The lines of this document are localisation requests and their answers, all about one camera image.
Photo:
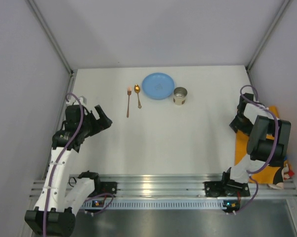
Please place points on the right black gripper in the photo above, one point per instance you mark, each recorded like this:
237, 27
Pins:
237, 123

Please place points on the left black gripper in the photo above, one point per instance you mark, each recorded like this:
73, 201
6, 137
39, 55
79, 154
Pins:
95, 122

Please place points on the rose gold fork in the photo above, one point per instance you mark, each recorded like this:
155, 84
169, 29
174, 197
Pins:
129, 90

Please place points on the orange Mickey Mouse cloth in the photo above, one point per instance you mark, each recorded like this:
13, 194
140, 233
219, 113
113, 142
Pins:
242, 148

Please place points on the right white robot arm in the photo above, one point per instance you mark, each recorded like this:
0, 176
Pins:
266, 146

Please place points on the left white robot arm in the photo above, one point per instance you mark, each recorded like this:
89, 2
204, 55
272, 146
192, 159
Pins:
54, 213

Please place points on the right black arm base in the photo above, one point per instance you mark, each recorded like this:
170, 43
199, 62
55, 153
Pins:
224, 188

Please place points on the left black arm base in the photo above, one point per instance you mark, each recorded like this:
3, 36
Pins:
108, 187

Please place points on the gold ornate spoon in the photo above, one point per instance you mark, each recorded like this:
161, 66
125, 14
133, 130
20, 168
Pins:
137, 91

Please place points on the blue plastic plate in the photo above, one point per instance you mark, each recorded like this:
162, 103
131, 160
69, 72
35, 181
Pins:
158, 86

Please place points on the metal cup with paper sleeve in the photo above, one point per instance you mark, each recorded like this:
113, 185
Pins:
179, 95

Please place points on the aluminium mounting rail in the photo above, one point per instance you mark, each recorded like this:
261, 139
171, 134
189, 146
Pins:
173, 187

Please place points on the slotted white cable duct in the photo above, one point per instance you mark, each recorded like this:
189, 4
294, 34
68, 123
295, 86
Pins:
139, 204

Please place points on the right aluminium frame post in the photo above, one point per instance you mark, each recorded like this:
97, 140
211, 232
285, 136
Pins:
276, 19

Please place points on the aluminium frame post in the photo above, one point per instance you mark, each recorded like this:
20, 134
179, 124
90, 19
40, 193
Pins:
276, 19
49, 34

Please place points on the left aluminium frame post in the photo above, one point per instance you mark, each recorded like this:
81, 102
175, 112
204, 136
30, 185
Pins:
49, 34

